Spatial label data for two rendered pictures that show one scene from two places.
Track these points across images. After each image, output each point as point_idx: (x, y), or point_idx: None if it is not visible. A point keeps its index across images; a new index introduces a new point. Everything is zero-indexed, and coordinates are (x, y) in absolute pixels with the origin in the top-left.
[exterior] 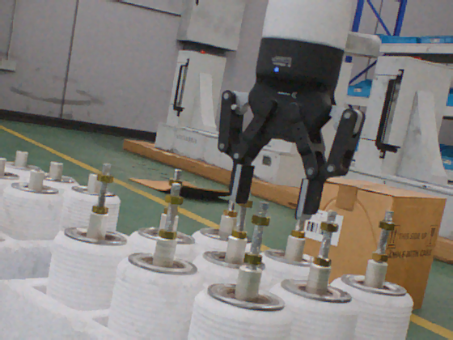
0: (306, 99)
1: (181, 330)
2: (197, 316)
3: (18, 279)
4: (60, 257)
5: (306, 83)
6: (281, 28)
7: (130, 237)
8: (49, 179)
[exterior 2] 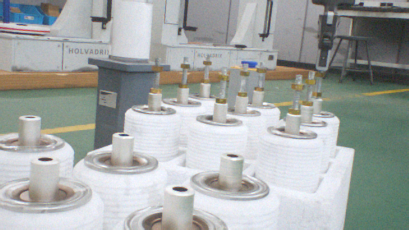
0: None
1: None
2: (335, 128)
3: (312, 198)
4: (321, 154)
5: (339, 7)
6: None
7: (237, 131)
8: None
